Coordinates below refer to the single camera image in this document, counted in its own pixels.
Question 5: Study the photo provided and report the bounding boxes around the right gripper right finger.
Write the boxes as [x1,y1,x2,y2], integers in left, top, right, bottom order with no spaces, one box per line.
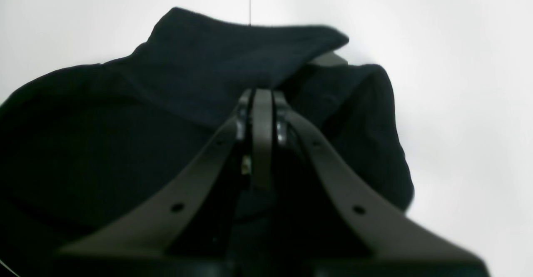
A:
[252,89,489,277]

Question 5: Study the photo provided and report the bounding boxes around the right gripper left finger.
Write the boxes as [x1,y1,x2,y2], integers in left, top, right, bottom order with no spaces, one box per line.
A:
[55,90,254,277]

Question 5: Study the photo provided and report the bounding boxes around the black T-shirt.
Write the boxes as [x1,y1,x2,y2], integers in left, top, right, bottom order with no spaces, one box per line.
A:
[1,7,414,277]

